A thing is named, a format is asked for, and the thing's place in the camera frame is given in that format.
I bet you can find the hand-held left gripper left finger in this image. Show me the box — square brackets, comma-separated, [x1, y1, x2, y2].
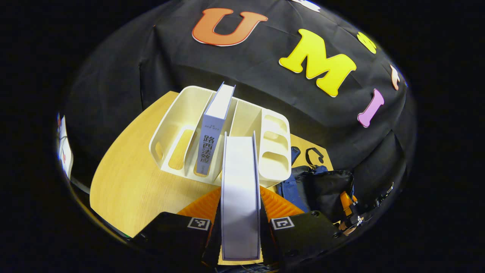
[133, 187, 222, 266]

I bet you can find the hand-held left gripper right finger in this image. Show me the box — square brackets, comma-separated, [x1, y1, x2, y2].
[260, 185, 341, 266]

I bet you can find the blue schoolbag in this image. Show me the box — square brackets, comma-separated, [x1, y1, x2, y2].
[276, 146, 357, 224]

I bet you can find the white book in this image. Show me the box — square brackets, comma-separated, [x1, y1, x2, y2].
[220, 132, 262, 261]

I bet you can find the grey book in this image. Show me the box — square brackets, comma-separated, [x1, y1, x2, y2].
[196, 82, 236, 176]

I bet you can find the cream plastic bookshelf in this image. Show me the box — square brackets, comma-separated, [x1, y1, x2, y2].
[149, 86, 291, 188]

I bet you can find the white power strip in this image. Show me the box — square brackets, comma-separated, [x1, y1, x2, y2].
[58, 115, 74, 179]

